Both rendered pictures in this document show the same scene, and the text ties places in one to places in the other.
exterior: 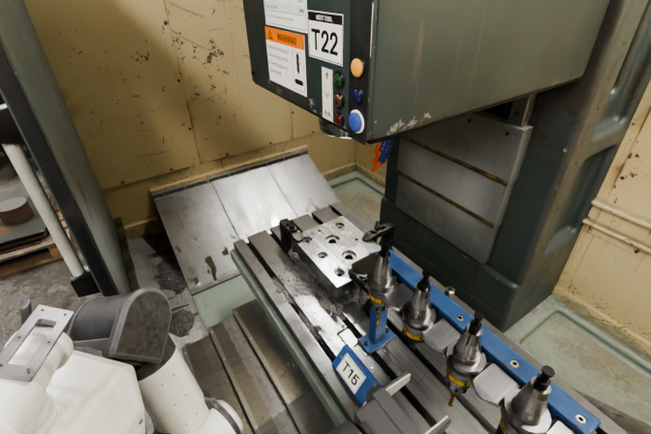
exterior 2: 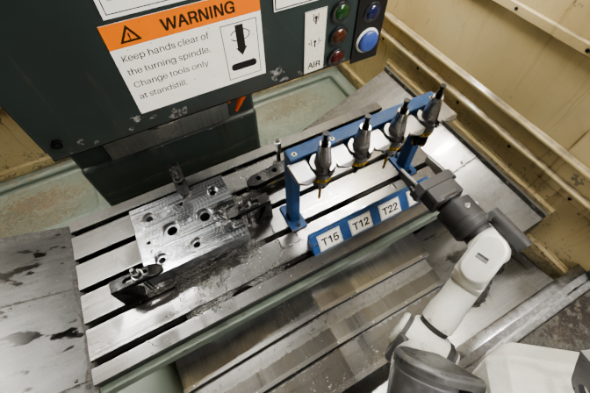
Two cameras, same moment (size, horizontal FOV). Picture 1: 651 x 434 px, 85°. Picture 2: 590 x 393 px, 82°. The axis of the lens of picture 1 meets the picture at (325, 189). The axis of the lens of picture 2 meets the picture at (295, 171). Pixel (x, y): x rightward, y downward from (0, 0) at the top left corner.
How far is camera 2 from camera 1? 69 cm
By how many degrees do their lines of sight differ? 62
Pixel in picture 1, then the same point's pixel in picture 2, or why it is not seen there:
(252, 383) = (292, 352)
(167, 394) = not seen: hidden behind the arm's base
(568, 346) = (272, 115)
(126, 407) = (522, 347)
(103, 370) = (518, 373)
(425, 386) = (334, 191)
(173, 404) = not seen: hidden behind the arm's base
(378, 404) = (430, 188)
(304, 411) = (327, 296)
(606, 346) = (277, 96)
